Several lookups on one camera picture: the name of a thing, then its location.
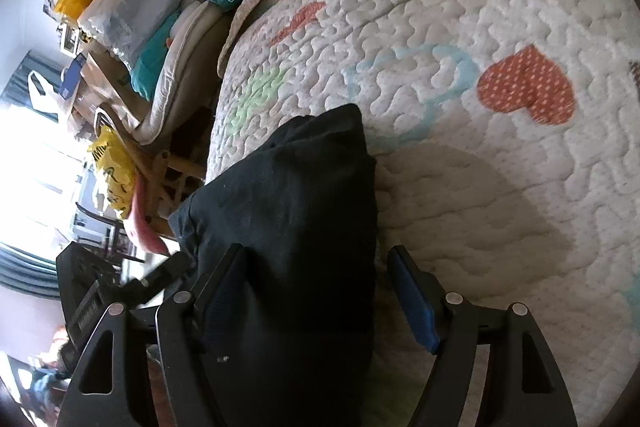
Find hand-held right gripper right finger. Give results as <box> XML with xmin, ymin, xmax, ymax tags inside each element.
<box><xmin>387</xmin><ymin>246</ymin><xmax>578</xmax><ymax>427</ymax></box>

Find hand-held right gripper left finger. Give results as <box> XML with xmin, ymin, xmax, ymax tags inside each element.
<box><xmin>55</xmin><ymin>244</ymin><xmax>247</xmax><ymax>427</ymax></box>

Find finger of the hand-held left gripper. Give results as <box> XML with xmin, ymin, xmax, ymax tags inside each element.
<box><xmin>125</xmin><ymin>252</ymin><xmax>195</xmax><ymax>305</ymax></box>

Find black pants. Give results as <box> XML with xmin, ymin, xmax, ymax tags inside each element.
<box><xmin>169</xmin><ymin>103</ymin><xmax>378</xmax><ymax>427</ymax></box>

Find pink cushion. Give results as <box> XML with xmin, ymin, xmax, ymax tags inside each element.
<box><xmin>124</xmin><ymin>179</ymin><xmax>174</xmax><ymax>256</ymax></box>

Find grey curtain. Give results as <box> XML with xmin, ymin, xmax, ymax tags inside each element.
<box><xmin>0</xmin><ymin>49</ymin><xmax>67</xmax><ymax>118</ymax></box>
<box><xmin>0</xmin><ymin>242</ymin><xmax>66</xmax><ymax>304</ymax></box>

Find dark metal chair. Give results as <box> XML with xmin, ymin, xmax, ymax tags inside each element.
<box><xmin>74</xmin><ymin>202</ymin><xmax>146</xmax><ymax>264</ymax></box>

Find wooden chair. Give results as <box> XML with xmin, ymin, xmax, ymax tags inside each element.
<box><xmin>95</xmin><ymin>104</ymin><xmax>207</xmax><ymax>239</ymax></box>

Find yellow printed plastic bag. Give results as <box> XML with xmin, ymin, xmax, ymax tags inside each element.
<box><xmin>87</xmin><ymin>127</ymin><xmax>139</xmax><ymax>221</ymax></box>

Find quilted heart print blanket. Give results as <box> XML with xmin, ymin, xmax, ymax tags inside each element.
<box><xmin>205</xmin><ymin>0</ymin><xmax>640</xmax><ymax>427</ymax></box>

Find beige padded seat cushion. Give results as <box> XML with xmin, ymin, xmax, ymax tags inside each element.
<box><xmin>132</xmin><ymin>0</ymin><xmax>237</xmax><ymax>146</ymax></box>

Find cardboard box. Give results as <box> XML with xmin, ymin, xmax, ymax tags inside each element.
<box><xmin>70</xmin><ymin>52</ymin><xmax>146</xmax><ymax>128</ymax></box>

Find teal folded cloth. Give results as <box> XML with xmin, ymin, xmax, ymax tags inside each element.
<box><xmin>131</xmin><ymin>14</ymin><xmax>177</xmax><ymax>101</ymax></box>

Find blue flat box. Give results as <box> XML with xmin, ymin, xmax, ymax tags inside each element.
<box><xmin>62</xmin><ymin>54</ymin><xmax>87</xmax><ymax>101</ymax></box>

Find white bedding in plastic bag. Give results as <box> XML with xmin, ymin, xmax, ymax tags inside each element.
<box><xmin>80</xmin><ymin>0</ymin><xmax>194</xmax><ymax>68</ymax></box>

